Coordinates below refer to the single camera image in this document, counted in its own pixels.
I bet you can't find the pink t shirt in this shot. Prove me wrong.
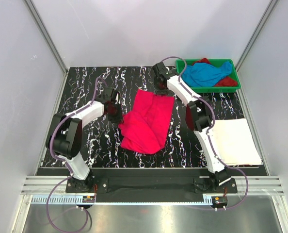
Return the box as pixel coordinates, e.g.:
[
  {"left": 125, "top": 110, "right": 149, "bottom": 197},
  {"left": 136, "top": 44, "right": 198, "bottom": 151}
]
[{"left": 119, "top": 90, "right": 175, "bottom": 154}]

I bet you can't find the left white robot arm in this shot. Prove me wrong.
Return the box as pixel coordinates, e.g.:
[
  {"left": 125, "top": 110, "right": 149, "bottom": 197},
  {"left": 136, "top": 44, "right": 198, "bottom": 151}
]
[{"left": 46, "top": 87, "right": 123, "bottom": 192}]

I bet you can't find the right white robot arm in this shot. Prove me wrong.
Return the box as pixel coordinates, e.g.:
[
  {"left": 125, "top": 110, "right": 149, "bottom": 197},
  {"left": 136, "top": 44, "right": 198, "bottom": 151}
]
[{"left": 151, "top": 62, "right": 231, "bottom": 193}]

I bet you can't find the green plastic bin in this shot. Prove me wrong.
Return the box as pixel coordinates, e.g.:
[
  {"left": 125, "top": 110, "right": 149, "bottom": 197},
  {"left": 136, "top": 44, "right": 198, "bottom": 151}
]
[{"left": 176, "top": 59, "right": 241, "bottom": 95}]

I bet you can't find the blue t shirt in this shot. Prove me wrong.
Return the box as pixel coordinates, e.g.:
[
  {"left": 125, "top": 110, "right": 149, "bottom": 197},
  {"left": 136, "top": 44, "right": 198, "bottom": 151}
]
[{"left": 181, "top": 61, "right": 233, "bottom": 87}]

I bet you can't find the dark red t shirt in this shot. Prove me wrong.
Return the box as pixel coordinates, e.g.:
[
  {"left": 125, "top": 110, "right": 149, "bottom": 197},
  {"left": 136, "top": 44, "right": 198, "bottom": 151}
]
[{"left": 192, "top": 58, "right": 238, "bottom": 87}]

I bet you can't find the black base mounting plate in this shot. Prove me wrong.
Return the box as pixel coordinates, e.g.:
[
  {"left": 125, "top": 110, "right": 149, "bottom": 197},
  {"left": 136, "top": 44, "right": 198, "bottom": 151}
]
[{"left": 66, "top": 168, "right": 238, "bottom": 205}]

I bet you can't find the folded white t shirt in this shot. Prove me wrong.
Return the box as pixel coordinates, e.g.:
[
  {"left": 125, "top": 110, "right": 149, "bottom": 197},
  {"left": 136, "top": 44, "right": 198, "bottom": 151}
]
[{"left": 210, "top": 118, "right": 262, "bottom": 166}]

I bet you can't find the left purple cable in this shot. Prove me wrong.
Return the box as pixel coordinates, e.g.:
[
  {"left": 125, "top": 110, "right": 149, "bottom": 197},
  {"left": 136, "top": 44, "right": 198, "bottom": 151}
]
[{"left": 46, "top": 77, "right": 108, "bottom": 231}]

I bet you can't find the purple cable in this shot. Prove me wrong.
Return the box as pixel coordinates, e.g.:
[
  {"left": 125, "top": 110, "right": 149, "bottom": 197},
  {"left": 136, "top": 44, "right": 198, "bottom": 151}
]
[
  {"left": 161, "top": 56, "right": 249, "bottom": 211},
  {"left": 46, "top": 77, "right": 108, "bottom": 231}
]

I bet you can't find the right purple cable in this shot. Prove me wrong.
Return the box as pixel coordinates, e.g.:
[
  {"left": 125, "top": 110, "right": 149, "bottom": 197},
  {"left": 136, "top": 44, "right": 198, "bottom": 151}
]
[{"left": 161, "top": 56, "right": 249, "bottom": 211}]

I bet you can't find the aluminium front rail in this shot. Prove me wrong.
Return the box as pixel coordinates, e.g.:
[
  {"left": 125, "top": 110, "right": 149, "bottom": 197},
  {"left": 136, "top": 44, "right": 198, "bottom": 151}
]
[{"left": 22, "top": 176, "right": 284, "bottom": 196}]

